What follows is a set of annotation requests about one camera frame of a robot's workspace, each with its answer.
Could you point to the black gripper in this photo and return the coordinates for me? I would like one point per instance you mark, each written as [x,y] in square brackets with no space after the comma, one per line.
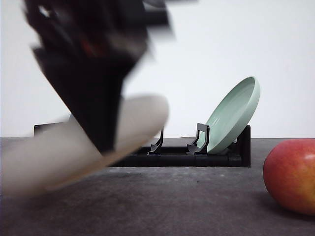
[93,45]

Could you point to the white plate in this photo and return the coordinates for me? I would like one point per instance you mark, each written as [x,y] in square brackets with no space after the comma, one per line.
[61,153]

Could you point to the green plate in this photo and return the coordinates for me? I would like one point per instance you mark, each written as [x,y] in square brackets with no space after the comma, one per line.
[232,116]

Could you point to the black plate rack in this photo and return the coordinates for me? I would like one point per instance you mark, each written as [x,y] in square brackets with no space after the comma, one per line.
[193,155]

